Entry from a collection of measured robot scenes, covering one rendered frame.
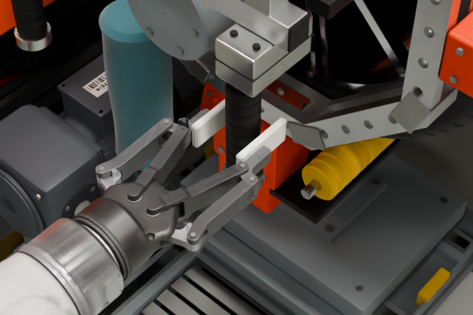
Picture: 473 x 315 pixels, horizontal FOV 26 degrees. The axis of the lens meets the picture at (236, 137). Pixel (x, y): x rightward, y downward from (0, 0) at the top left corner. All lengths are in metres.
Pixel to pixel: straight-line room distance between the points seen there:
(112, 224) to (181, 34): 0.30
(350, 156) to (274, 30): 0.50
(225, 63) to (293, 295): 0.83
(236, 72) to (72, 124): 0.75
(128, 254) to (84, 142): 0.71
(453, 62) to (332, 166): 0.35
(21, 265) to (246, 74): 0.27
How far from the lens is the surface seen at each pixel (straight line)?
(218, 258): 1.79
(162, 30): 1.17
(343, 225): 1.72
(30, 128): 1.65
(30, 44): 1.26
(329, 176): 1.39
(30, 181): 1.59
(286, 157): 1.44
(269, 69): 0.97
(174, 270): 1.87
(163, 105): 1.38
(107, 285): 0.92
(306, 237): 1.71
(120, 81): 1.34
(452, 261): 1.80
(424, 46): 1.12
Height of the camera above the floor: 1.59
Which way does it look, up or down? 48 degrees down
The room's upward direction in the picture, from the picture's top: straight up
